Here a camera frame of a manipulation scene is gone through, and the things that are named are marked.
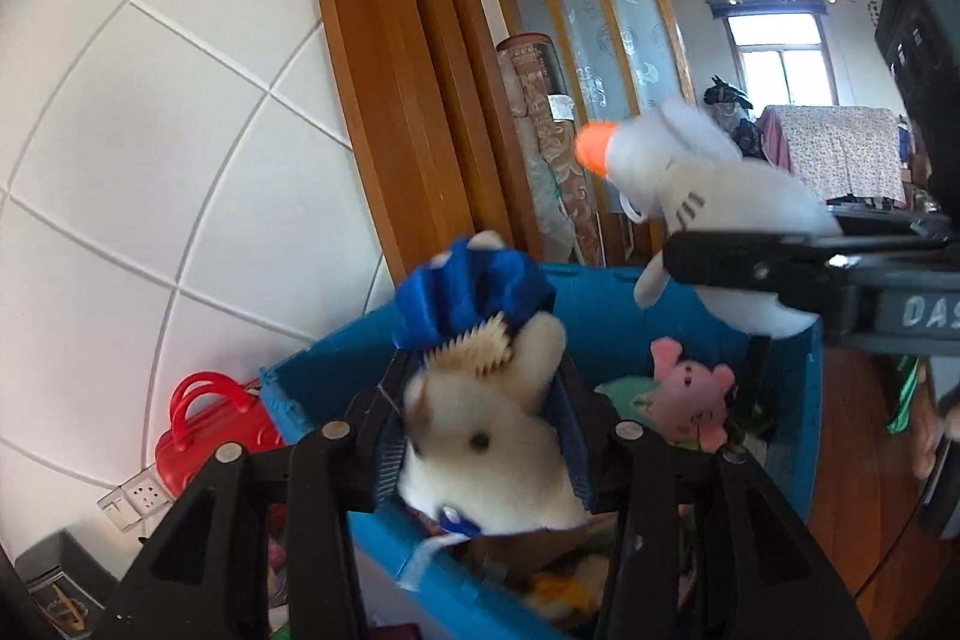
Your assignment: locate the black box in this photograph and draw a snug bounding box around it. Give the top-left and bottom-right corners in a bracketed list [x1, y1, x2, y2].
[15, 530, 121, 640]

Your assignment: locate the green soft toy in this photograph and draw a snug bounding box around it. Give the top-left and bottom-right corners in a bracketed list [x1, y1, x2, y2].
[596, 376, 665, 438]

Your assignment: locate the pale rolled carpet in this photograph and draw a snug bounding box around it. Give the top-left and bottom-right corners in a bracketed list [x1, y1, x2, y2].
[517, 122, 575, 262]

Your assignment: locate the yellow plush toy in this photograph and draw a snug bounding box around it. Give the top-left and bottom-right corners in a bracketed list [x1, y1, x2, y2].
[525, 554, 608, 618]

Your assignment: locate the red toy suitcase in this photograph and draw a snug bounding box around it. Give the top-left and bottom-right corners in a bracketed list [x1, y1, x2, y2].
[154, 371, 290, 498]

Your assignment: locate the white plush goose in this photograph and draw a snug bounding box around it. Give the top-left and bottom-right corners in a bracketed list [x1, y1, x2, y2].
[576, 96, 845, 337]

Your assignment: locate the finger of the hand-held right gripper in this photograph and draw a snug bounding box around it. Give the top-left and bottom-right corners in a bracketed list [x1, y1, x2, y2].
[664, 230, 852, 311]
[825, 203, 960, 247]

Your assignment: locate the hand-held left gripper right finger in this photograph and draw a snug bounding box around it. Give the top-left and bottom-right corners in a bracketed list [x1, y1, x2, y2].
[551, 351, 875, 640]

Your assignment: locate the window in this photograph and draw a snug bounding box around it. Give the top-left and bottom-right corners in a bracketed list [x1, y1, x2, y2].
[724, 10, 841, 109]

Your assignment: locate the white wall socket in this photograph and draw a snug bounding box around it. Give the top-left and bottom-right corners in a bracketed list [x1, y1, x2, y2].
[97, 471, 170, 531]

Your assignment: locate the person's right hand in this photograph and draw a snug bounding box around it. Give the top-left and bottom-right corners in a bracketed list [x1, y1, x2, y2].
[911, 385, 960, 483]

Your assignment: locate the dark plant figure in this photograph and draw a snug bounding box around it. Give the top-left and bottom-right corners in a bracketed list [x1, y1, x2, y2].
[701, 76, 766, 161]

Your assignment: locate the pink plush pig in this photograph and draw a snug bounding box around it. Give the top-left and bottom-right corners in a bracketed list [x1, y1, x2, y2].
[649, 338, 737, 450]

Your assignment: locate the floral cloth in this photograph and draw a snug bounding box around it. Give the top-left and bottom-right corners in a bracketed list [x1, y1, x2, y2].
[757, 104, 908, 206]

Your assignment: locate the wooden wall frame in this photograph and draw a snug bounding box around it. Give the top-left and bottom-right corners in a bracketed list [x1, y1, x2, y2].
[300, 0, 548, 281]

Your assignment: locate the brown patterned rolled carpet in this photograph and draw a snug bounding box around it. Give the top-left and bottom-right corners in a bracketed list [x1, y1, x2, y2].
[496, 34, 608, 266]

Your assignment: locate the wooden partition screen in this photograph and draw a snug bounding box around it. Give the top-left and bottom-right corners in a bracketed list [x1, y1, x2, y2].
[465, 0, 695, 266]

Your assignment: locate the green bag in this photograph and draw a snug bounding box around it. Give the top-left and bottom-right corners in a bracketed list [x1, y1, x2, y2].
[889, 355, 923, 435]

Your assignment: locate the white plush dog blue hat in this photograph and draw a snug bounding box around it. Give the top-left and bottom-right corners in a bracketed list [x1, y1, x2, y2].
[394, 230, 593, 540]

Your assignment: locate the blue plastic crate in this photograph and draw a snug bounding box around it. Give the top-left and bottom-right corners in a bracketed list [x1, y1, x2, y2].
[259, 263, 826, 640]

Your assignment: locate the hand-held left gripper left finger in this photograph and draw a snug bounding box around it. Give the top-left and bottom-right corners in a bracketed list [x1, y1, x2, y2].
[94, 347, 421, 640]

